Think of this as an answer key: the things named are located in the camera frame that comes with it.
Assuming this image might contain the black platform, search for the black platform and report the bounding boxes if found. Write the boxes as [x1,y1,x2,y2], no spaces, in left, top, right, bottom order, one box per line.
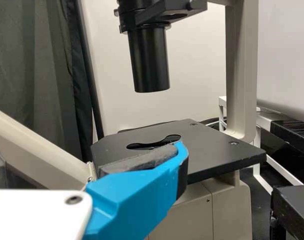
[269,119,304,151]
[271,184,304,240]

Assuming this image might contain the cream microscope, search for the cream microscope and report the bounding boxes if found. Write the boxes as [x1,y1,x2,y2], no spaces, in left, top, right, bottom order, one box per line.
[0,0,267,240]

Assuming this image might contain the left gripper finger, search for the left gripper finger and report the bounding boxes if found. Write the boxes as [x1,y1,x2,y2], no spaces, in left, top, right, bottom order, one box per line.
[83,140,190,240]

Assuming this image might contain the white box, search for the white box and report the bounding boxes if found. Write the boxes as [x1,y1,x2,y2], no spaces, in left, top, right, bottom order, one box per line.
[256,0,304,116]

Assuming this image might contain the white metal frame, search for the white metal frame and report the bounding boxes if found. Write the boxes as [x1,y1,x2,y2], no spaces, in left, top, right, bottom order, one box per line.
[217,95,304,195]

